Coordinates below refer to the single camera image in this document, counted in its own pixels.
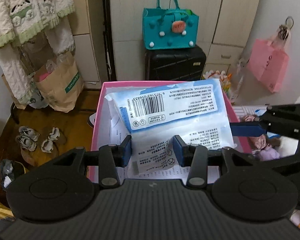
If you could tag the black suitcase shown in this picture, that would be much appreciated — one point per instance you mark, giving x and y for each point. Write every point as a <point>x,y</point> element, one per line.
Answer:
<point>185,64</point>

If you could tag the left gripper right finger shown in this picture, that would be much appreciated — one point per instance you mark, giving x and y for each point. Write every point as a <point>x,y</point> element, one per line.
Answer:
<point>203,164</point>

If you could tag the cream knitted cardigan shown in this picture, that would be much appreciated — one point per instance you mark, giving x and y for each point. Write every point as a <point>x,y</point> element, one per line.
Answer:
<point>21,20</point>

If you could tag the brown paper bag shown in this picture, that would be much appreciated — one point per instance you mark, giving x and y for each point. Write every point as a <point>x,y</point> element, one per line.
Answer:
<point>60,82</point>

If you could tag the pink cardboard storage box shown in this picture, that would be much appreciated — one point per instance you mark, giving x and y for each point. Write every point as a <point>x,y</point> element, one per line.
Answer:
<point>108,129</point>

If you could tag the purple plush toy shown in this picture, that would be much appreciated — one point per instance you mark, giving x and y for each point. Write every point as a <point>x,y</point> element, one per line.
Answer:
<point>268,153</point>

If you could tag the grey white sneakers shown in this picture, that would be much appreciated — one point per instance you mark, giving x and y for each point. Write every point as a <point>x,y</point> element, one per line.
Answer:
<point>27,138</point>

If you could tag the teal felt handbag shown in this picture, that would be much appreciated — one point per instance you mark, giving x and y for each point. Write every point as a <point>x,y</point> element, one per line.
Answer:
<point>169,28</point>

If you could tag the striped pink tablecloth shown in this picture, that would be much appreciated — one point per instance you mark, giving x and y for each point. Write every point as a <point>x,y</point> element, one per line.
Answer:
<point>241,111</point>

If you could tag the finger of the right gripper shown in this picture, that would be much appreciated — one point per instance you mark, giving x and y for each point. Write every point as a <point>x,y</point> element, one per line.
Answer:
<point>240,129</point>

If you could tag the white blue wet wipes pack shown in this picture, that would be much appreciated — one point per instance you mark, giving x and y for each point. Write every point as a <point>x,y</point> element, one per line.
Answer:
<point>195,111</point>

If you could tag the pink floral scrunchie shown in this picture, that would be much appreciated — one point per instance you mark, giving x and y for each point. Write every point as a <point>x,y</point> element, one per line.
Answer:
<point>258,140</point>

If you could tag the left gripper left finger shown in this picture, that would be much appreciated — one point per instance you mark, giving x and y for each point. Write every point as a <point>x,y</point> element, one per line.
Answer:
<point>108,158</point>

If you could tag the beige wardrobe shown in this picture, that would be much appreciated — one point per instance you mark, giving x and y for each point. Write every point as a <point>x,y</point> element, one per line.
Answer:
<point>220,28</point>

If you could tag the pink paper shopping bag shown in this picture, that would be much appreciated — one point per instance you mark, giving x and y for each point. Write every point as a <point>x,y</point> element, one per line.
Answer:
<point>268,64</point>

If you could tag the colourful plastic bag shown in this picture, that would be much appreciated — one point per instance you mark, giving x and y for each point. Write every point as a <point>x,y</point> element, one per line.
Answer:
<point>230,83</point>

